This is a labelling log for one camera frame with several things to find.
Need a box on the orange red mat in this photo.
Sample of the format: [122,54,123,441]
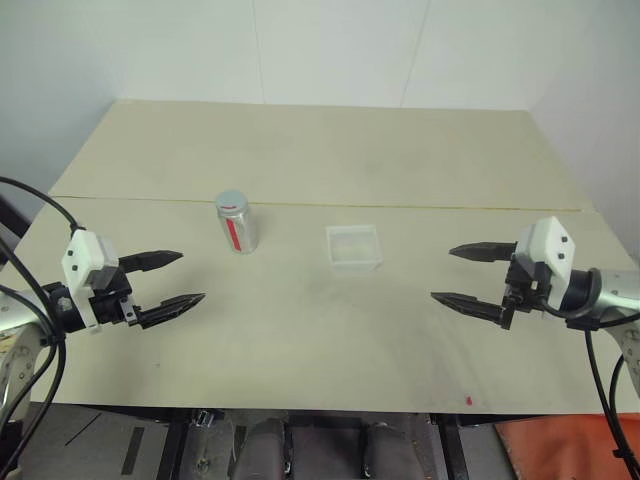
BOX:
[492,413,640,480]

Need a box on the clear plastic square container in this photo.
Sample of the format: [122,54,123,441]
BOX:
[325,224,385,277]

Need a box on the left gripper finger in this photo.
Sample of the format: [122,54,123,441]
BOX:
[118,249,185,274]
[135,292,207,331]

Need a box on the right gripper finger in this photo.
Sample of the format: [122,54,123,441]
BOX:
[430,292,512,332]
[448,241,519,264]

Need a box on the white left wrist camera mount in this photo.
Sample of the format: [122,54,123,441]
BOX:
[60,228,121,334]

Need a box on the white and red object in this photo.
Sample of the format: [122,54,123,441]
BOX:
[215,188,250,214]

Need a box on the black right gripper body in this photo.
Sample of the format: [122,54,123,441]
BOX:
[501,258,557,322]

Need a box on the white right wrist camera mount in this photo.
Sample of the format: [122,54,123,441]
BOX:
[513,215,577,307]

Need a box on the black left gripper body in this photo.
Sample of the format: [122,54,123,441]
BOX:
[89,267,144,329]

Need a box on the silver and red can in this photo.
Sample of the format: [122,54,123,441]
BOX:
[216,202,258,256]

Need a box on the black frame piece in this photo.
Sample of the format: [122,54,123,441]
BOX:
[0,193,30,264]

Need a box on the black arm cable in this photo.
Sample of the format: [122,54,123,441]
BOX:
[0,175,84,474]
[539,268,640,480]

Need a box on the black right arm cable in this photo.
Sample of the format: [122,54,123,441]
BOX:
[539,268,640,480]

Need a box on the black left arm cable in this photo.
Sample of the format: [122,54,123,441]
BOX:
[0,175,84,474]

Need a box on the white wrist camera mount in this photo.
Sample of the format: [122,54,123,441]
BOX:
[513,215,577,307]
[60,228,121,334]

